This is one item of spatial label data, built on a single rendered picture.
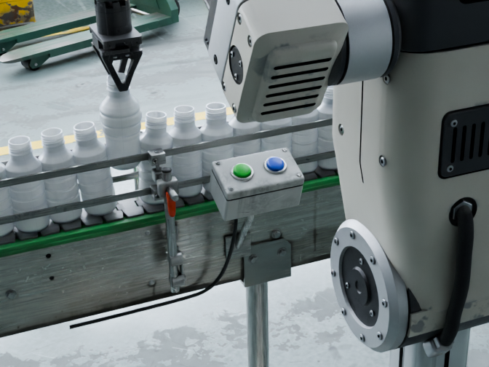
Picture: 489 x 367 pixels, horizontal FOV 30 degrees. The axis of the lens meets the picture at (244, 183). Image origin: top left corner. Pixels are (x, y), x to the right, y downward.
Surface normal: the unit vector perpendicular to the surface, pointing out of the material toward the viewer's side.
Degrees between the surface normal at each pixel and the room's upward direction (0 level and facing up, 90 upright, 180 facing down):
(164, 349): 0
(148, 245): 90
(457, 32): 90
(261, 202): 110
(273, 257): 90
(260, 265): 90
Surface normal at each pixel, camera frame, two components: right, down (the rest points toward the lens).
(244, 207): 0.36, 0.69
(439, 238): 0.37, 0.41
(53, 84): -0.03, -0.89
